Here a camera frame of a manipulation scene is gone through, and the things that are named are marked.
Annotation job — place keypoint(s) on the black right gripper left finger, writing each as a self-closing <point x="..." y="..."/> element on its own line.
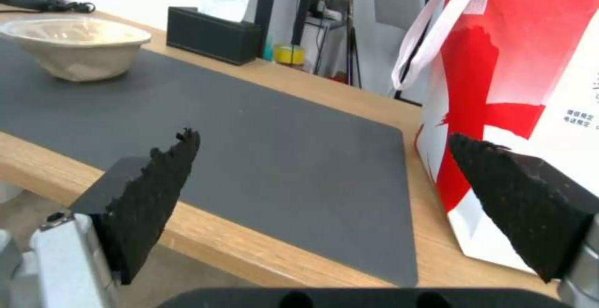
<point x="140" y="195"/>

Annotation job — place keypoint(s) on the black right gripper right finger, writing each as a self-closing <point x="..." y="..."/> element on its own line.
<point x="519" y="202"/>

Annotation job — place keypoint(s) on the red and white takeout bag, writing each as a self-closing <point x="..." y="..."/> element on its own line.
<point x="515" y="111"/>

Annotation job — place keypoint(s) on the dark grey desk mat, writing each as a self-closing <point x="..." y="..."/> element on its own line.
<point x="224" y="139"/>

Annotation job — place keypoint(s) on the crumpled beige paper bowl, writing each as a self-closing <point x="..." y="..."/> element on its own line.
<point x="77" y="46"/>

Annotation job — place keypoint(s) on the black tissue box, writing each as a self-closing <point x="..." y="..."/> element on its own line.
<point x="210" y="36"/>

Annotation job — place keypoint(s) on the yellow tape roll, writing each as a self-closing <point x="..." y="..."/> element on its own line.
<point x="289" y="54"/>

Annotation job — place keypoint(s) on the white tissue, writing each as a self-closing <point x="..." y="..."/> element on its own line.
<point x="223" y="0"/>

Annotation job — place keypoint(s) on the black metal rack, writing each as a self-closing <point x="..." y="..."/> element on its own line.
<point x="327" y="23"/>

